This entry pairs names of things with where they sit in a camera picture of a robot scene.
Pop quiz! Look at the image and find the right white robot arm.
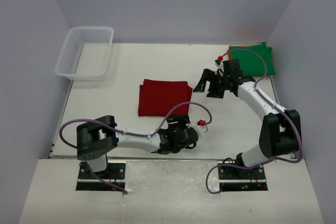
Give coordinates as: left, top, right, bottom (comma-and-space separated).
193, 60, 303, 178

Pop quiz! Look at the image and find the white plastic basket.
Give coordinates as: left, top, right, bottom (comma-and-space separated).
55, 26, 114, 81

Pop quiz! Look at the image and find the orange folded t shirt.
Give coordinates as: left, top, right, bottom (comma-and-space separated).
227, 46, 232, 60

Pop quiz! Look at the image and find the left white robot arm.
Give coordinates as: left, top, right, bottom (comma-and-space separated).
77, 114, 208, 178

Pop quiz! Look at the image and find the green folded t shirt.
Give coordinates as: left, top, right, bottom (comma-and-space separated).
230, 43, 275, 77

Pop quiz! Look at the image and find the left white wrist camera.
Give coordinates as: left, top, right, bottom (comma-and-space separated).
186, 120, 208, 135

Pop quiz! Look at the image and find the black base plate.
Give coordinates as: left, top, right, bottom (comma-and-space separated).
76, 162, 126, 192
217, 166, 268, 192

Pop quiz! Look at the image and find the red t shirt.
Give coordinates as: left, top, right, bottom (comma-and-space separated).
138, 79, 193, 117

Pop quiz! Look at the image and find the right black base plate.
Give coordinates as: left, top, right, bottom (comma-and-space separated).
217, 166, 268, 192

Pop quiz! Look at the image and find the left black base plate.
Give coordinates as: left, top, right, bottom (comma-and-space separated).
76, 162, 126, 192

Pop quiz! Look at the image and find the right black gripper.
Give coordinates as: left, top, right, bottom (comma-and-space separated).
194, 69, 230, 99

